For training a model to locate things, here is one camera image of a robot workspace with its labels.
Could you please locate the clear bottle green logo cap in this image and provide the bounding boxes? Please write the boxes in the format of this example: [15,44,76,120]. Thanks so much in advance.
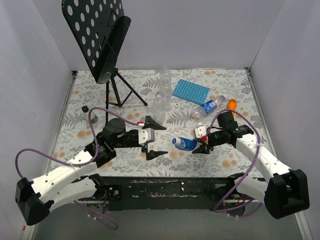
[159,79,173,111]

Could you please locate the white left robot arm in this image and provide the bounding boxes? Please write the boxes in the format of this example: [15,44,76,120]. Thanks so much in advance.
[15,115,166,226]

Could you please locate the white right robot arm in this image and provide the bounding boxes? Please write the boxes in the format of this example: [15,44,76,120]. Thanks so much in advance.
[193,109,310,219]

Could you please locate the large crumpled clear bottle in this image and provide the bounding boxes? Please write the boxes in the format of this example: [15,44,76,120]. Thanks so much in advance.
[204,146,233,162]

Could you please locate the small black cap bottle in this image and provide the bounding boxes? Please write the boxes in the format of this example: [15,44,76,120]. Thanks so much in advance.
[81,105,98,124]

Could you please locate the blue label pepsi bottle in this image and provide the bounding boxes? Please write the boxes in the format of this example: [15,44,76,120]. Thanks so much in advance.
[190,95,226,120]

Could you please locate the blue studded building plate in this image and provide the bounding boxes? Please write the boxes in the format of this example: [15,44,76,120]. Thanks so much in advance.
[172,79,210,105]

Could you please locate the black music stand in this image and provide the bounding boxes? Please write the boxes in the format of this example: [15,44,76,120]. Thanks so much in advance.
[61,0,148,126]

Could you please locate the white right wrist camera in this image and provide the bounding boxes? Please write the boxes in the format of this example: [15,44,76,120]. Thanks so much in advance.
[193,126,208,143]

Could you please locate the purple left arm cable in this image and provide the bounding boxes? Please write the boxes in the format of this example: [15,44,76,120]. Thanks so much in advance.
[14,106,145,231]

